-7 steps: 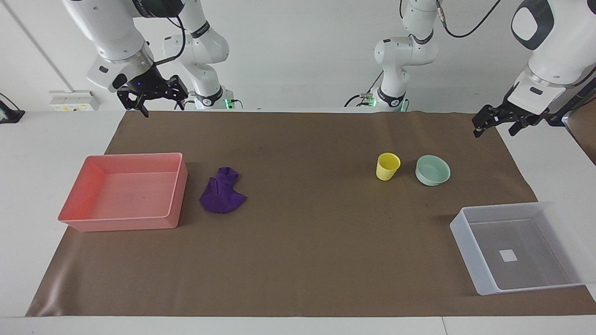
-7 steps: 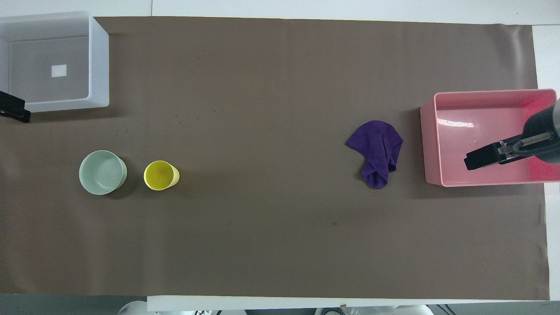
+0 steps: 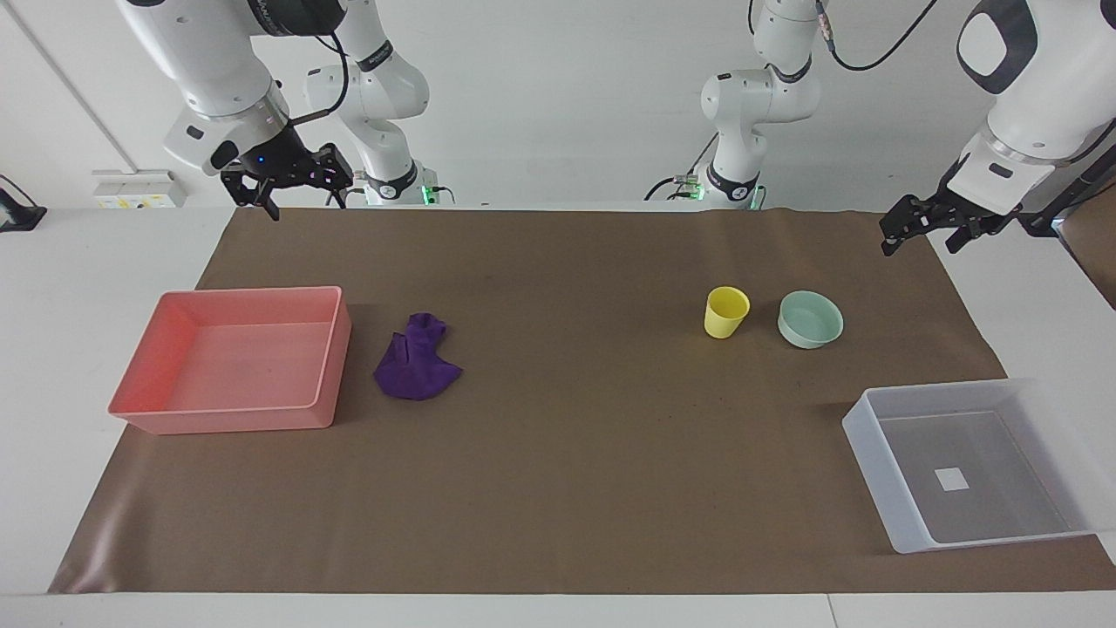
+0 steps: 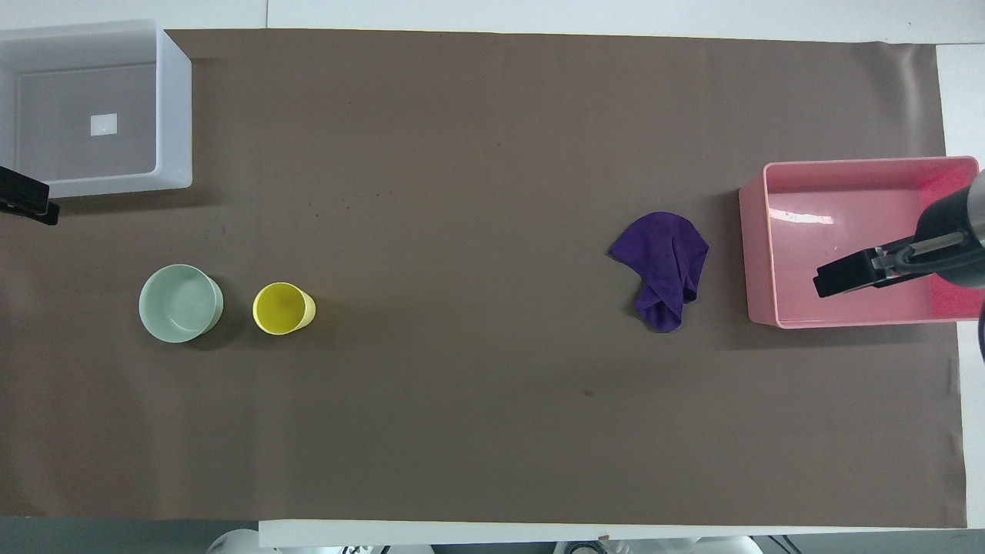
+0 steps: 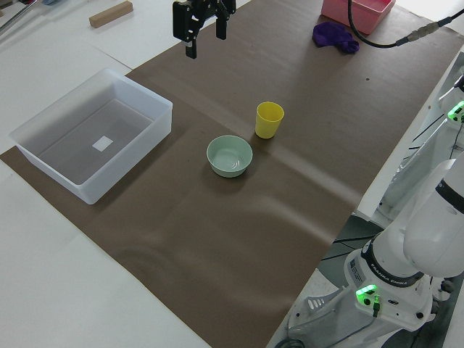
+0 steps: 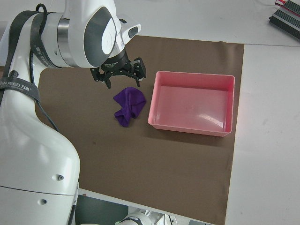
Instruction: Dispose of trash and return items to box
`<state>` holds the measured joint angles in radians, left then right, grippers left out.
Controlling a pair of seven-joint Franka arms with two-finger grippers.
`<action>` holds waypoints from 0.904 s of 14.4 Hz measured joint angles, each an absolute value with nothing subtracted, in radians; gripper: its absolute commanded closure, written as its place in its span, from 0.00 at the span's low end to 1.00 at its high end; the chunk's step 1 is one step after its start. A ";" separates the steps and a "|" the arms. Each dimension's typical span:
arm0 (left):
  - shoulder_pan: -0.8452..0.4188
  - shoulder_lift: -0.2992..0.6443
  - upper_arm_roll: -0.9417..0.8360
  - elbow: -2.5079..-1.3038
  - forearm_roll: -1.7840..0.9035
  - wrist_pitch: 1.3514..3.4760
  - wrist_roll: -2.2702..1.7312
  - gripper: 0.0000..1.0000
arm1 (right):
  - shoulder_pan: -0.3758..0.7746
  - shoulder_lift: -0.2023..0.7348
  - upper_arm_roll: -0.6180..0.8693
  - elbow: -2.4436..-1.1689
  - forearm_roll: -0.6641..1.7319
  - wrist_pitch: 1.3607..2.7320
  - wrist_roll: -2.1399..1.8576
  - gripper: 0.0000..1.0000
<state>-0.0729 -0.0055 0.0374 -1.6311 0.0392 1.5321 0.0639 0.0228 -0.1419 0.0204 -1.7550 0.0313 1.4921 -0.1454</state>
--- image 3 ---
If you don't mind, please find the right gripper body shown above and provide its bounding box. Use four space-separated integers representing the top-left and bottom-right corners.
235 123 322 188

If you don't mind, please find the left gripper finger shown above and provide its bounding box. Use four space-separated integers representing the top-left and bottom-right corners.
945 220 1000 256
878 195 948 257

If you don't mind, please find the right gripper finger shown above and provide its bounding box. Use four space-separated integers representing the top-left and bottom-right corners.
220 167 282 222
307 144 355 193

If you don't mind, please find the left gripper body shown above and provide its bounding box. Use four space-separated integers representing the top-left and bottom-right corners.
933 181 1024 239

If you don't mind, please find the pink plastic box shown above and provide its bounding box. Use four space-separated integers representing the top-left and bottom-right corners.
107 285 353 435

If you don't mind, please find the translucent white plastic box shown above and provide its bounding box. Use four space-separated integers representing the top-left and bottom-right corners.
841 378 1116 555

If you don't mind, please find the light green bowl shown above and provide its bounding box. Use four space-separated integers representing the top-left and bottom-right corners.
777 290 845 350

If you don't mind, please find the yellow plastic cup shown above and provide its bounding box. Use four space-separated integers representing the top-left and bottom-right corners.
704 286 752 340

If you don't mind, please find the purple cloth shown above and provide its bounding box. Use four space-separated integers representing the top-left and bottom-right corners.
373 311 464 402

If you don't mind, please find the black stand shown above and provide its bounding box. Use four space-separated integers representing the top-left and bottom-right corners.
0 174 48 234

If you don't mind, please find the black cable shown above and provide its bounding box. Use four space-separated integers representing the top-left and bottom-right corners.
288 33 351 125
815 0 941 73
643 131 721 202

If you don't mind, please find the white wall socket box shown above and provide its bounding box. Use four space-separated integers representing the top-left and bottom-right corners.
92 169 188 210

